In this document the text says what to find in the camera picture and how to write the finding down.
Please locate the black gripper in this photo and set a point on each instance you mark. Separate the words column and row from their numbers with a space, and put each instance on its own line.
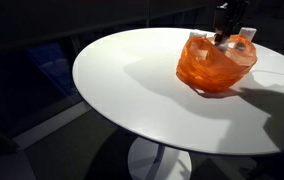
column 221, row 18

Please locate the orange plastic bag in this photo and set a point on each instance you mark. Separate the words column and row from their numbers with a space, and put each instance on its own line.
column 212, row 71

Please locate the white round table base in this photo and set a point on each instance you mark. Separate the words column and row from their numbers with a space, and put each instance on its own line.
column 148, row 163

